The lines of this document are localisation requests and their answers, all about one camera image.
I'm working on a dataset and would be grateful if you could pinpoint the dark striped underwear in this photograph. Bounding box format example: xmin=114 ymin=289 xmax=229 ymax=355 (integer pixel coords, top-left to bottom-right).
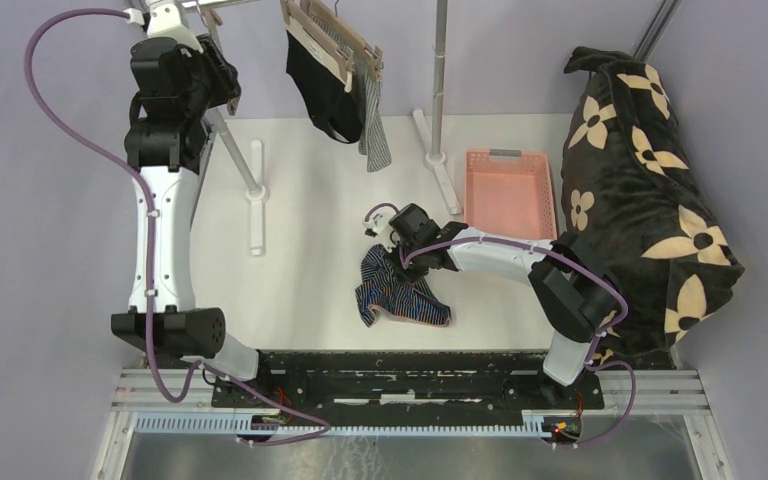
xmin=355 ymin=244 xmax=452 ymax=327

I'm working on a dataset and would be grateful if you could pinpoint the wooden clip hanger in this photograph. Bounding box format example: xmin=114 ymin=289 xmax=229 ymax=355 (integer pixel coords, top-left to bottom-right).
xmin=301 ymin=0 xmax=383 ymax=81
xmin=196 ymin=1 xmax=242 ymax=117
xmin=280 ymin=0 xmax=355 ymax=93

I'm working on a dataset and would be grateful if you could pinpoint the black underwear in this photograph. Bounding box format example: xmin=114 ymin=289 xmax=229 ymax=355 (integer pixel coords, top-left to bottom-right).
xmin=286 ymin=33 xmax=363 ymax=144

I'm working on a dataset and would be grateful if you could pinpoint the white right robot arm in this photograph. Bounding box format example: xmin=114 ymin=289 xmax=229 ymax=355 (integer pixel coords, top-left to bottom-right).
xmin=385 ymin=204 xmax=629 ymax=408

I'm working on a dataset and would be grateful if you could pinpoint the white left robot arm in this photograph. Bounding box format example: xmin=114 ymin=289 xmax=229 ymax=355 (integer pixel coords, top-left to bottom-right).
xmin=111 ymin=34 xmax=275 ymax=407

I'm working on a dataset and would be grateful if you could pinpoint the grey striped underwear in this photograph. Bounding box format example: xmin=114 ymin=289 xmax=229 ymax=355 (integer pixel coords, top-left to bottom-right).
xmin=314 ymin=18 xmax=392 ymax=173

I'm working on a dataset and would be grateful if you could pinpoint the silver clothes rack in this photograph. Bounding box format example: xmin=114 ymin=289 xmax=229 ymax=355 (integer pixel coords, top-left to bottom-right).
xmin=125 ymin=0 xmax=465 ymax=260

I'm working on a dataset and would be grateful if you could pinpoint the pink plastic basket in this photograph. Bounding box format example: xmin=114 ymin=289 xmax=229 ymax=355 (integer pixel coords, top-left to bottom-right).
xmin=463 ymin=149 xmax=558 ymax=240

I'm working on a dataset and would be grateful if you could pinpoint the black floral blanket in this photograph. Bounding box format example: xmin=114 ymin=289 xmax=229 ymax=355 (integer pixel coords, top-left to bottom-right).
xmin=560 ymin=46 xmax=744 ymax=365

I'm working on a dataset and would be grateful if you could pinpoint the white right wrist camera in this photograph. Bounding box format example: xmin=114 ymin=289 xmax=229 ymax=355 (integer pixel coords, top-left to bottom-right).
xmin=364 ymin=213 xmax=398 ymax=252

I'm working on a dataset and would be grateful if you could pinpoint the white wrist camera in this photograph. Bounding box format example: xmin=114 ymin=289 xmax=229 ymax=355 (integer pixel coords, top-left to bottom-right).
xmin=145 ymin=0 xmax=203 ymax=53
xmin=364 ymin=213 xmax=398 ymax=252

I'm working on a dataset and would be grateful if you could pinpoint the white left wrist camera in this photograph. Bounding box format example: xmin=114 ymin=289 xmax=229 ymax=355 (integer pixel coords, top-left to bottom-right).
xmin=145 ymin=0 xmax=203 ymax=53

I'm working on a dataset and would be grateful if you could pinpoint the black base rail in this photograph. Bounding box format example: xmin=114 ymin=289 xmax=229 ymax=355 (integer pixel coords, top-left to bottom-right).
xmin=195 ymin=350 xmax=605 ymax=429

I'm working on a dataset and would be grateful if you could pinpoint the white cable duct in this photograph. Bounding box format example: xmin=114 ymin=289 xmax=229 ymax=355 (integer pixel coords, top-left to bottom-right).
xmin=134 ymin=411 xmax=555 ymax=440

